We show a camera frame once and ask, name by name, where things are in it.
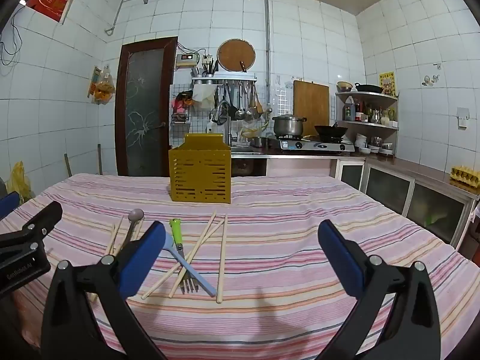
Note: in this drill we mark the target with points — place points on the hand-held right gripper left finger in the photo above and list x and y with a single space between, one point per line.
144 260

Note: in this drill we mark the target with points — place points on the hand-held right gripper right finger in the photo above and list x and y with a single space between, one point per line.
341 260

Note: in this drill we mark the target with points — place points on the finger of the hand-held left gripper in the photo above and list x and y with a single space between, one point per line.
9 203
41 219

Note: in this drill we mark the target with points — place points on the metal spoon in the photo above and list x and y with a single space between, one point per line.
135 215

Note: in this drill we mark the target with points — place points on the light blue plastic utensil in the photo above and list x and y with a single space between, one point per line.
202 283

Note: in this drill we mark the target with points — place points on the yellow slotted utensil holder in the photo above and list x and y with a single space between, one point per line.
200 174

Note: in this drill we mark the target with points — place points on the yellow plastic bag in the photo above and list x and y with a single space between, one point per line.
18 182

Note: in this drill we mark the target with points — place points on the wooden stick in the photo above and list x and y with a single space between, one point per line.
99 159
68 165

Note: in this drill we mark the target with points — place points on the glass front kitchen cabinets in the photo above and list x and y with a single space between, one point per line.
390 189

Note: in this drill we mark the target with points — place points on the steel gas stove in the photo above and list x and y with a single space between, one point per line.
318 146

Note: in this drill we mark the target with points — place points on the pile of dishes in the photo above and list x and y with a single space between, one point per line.
380 147

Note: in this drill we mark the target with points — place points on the stack of white bowls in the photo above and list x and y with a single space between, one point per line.
360 140

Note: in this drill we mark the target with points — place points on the black wok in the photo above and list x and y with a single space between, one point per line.
330 131

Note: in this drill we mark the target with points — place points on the white corner shelf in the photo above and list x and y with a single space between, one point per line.
369 124

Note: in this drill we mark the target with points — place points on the hanging orange plastic bag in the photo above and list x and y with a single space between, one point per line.
103 90

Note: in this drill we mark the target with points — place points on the small steel pot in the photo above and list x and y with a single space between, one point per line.
258 142

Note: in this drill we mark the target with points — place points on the steel cooking pot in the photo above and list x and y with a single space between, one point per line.
288 125

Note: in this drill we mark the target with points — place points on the steel sink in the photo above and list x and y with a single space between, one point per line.
245 150

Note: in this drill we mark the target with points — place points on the white soap dispenser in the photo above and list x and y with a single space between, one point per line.
210 127

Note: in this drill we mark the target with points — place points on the row of condiment bottles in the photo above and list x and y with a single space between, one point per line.
375 115

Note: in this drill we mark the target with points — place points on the yellow egg carton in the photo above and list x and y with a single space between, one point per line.
465 176

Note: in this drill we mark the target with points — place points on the large clear oil bottle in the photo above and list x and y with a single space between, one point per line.
349 110

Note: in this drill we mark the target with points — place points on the brown frosted glass door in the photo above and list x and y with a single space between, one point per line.
144 101

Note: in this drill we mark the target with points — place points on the red and green scrubbers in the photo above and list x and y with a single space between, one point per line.
182 103

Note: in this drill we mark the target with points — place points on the rectangular wooden cutting board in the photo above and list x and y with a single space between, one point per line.
311 101

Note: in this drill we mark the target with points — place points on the metal skimmer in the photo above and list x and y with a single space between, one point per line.
250 116

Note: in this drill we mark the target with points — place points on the metal sink faucet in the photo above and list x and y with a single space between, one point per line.
221 107

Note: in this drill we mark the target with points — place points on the black ladle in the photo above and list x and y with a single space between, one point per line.
231 110

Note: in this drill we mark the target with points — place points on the beige bowl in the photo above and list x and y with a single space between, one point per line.
345 87

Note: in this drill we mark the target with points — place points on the wooden spatula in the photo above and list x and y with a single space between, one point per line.
259 107

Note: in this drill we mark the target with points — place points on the black pan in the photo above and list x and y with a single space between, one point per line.
369 88

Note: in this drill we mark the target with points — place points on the white hanging cloth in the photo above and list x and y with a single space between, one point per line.
204 95

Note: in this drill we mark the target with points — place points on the metal ladle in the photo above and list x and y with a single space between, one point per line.
240 113

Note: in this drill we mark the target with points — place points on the white power strip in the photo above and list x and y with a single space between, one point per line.
208 62

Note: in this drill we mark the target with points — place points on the round wooden lid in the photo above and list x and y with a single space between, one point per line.
234 54

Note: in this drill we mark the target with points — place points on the yellow wall poster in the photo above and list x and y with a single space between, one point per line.
387 84

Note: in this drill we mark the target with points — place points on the white wall socket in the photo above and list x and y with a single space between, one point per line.
463 117

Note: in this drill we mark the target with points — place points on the metal wall utensil rack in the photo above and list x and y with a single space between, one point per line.
225 78

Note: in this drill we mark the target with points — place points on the white wall hooks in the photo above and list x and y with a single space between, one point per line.
430 80

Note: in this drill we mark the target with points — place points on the white wall meter box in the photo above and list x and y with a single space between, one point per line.
186 60

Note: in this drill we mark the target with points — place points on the metal wall pipe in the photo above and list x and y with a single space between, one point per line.
267 26

